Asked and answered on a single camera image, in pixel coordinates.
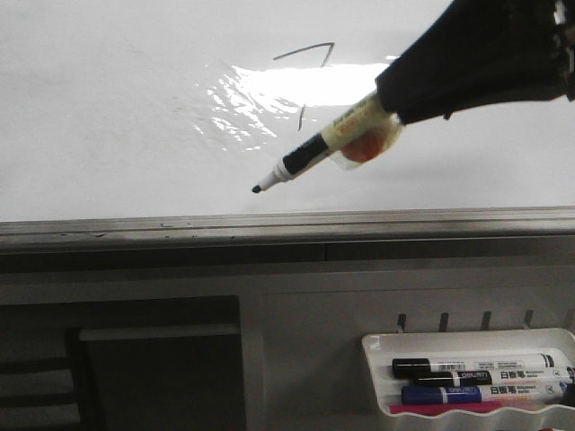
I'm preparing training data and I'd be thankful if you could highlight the black capped marker top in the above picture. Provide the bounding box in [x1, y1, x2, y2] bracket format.
[392, 353, 558, 379]

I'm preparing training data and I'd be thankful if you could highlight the black whiteboard marker with tape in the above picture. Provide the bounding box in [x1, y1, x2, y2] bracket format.
[252, 92, 403, 194]

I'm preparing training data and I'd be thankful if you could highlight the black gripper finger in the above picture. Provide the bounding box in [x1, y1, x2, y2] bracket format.
[376, 1, 574, 125]

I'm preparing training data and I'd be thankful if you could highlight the white whiteboard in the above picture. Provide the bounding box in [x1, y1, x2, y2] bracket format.
[1, 1, 574, 248]

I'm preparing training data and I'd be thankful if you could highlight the black capped marker middle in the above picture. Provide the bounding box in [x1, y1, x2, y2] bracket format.
[411, 366, 574, 387]

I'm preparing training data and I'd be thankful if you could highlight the orange magnet taped to marker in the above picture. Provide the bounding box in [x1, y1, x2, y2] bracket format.
[341, 132, 385, 163]

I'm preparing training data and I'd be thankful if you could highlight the white plastic marker tray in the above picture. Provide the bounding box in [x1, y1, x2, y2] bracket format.
[362, 329, 574, 430]

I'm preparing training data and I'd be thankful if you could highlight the blue capped marker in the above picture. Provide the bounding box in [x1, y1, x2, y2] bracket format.
[401, 383, 568, 405]

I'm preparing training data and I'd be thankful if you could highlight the black capped marker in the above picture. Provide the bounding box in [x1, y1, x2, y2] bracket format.
[392, 353, 558, 379]
[411, 366, 574, 387]

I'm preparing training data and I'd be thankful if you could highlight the pink marker in tray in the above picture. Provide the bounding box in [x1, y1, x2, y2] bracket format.
[389, 401, 538, 417]

